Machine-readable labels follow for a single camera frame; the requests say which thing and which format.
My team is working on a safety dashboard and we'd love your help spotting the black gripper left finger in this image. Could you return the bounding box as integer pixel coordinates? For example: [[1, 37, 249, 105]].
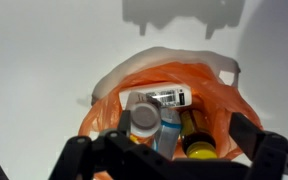
[[48, 109, 175, 180]]

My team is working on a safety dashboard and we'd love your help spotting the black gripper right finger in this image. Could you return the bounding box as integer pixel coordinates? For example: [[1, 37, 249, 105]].
[[228, 112, 288, 180]]

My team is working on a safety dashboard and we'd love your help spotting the blue and white box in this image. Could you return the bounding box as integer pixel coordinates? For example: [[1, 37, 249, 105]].
[[151, 108, 184, 161]]

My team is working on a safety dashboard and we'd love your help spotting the dark bottle yellow cap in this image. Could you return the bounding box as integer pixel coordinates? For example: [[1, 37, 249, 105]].
[[178, 109, 219, 161]]

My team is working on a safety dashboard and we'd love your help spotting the orange plastic bag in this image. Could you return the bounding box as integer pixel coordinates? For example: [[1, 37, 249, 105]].
[[78, 46, 264, 180]]

